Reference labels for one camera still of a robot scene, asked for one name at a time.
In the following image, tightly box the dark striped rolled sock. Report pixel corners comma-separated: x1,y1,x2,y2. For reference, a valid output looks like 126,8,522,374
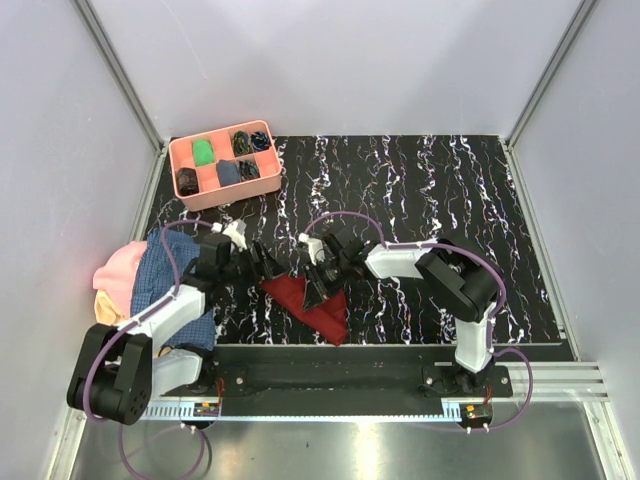
238,159,260,181

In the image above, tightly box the blue checkered cloth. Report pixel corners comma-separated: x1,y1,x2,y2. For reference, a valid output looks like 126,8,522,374
130,229,216,351

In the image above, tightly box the peach orange cloth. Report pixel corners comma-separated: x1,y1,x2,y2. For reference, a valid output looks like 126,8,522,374
94,289,174,361

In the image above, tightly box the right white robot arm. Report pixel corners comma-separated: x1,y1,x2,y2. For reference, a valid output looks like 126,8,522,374
298,229,506,397

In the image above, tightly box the dark red cloth napkin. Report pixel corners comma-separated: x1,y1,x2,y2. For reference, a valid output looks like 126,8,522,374
261,275,348,346

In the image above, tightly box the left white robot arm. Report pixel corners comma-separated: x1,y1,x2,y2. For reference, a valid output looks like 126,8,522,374
66,219,284,425

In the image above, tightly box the grey blue rolled sock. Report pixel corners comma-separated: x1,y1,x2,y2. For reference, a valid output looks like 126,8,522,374
216,160,241,187

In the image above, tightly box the dark brown rolled sock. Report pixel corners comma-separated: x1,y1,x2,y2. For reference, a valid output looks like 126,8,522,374
175,168,200,197

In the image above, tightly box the green rolled sock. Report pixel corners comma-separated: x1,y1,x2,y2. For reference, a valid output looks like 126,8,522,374
192,138,215,167

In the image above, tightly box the yellow patterned dark sock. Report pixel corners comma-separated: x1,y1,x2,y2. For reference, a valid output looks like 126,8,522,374
231,131,252,157

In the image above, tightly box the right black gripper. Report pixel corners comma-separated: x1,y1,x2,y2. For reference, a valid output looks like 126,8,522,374
302,255,351,312

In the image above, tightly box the pink cloth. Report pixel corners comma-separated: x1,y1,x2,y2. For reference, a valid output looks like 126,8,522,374
93,241,147,311

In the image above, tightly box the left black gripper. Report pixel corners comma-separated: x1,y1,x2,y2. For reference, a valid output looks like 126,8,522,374
219,239,286,290

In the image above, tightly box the pink divided organizer tray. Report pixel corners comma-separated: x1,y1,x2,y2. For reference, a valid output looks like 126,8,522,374
169,120,282,212

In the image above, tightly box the blue patterned dark sock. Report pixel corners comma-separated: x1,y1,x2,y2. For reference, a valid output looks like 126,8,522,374
250,131,271,152

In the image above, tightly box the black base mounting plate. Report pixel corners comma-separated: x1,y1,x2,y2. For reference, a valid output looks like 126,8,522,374
213,345,514,399

